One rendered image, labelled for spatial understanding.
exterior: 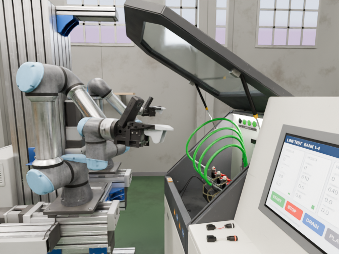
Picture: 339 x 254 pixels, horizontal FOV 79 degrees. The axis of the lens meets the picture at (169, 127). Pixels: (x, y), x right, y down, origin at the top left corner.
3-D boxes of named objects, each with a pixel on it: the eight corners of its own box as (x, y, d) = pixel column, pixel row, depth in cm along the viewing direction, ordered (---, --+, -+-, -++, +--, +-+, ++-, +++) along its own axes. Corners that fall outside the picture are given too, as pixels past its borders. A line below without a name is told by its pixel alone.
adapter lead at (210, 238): (207, 242, 82) (207, 238, 81) (206, 239, 84) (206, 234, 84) (237, 242, 82) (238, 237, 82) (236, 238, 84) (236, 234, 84)
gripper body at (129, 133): (151, 146, 72) (122, 142, 77) (153, 121, 72) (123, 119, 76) (139, 148, 65) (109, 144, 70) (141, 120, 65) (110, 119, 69)
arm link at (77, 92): (65, 80, 104) (122, 157, 96) (44, 78, 94) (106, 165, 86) (76, 63, 100) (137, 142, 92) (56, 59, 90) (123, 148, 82)
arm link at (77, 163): (94, 177, 107) (92, 152, 105) (72, 188, 94) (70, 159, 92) (76, 174, 111) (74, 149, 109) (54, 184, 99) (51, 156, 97)
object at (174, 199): (165, 195, 160) (165, 176, 158) (170, 195, 161) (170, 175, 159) (185, 255, 100) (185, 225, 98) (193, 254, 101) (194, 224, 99)
